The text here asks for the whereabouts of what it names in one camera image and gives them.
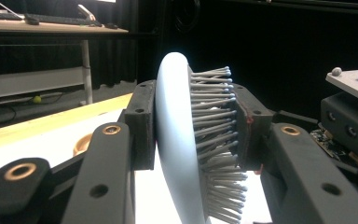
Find white-framed desk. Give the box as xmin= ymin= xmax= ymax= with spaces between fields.
xmin=0 ymin=18 xmax=130 ymax=106

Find light blue hairbrush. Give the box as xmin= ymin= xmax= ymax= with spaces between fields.
xmin=154 ymin=51 xmax=250 ymax=224

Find wooden cup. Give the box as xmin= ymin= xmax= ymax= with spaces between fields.
xmin=72 ymin=133 xmax=93 ymax=157

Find white board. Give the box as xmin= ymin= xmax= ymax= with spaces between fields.
xmin=0 ymin=107 xmax=273 ymax=224

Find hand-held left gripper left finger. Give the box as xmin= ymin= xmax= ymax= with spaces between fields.
xmin=61 ymin=79 xmax=158 ymax=224

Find black keyboard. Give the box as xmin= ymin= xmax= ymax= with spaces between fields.
xmin=23 ymin=12 xmax=103 ymax=28

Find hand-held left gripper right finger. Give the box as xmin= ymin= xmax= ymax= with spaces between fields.
xmin=231 ymin=83 xmax=358 ymax=224

